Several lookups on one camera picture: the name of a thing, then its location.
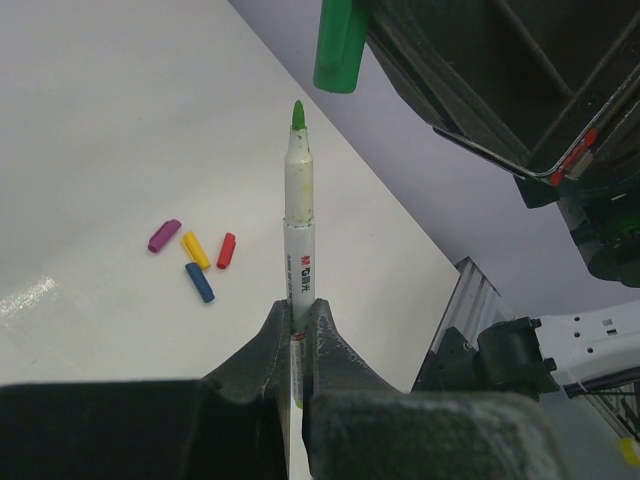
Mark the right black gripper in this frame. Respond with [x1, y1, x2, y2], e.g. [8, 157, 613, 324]
[368, 1, 639, 288]

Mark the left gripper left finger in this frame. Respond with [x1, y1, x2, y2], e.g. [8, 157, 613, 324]
[1, 301, 290, 479]

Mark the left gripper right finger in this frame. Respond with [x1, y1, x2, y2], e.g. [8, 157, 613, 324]
[302, 297, 621, 480]

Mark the blue pen cap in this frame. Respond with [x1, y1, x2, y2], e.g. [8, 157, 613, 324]
[185, 262, 216, 304]

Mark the green marker pen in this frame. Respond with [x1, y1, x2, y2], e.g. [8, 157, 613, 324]
[283, 101, 316, 407]

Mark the green pen cap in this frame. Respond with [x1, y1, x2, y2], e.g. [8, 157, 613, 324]
[313, 0, 370, 94]

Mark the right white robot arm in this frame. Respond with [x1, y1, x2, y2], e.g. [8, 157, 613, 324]
[362, 1, 639, 397]

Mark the red pen cap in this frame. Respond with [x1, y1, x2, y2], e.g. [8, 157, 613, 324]
[216, 232, 237, 270]

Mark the yellow pen cap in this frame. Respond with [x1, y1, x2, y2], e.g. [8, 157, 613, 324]
[181, 231, 211, 270]

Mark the purple pen cap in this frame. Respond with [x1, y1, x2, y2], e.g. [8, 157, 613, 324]
[147, 219, 182, 254]

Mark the aluminium rail right side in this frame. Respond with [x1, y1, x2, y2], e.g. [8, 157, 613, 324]
[412, 258, 639, 440]

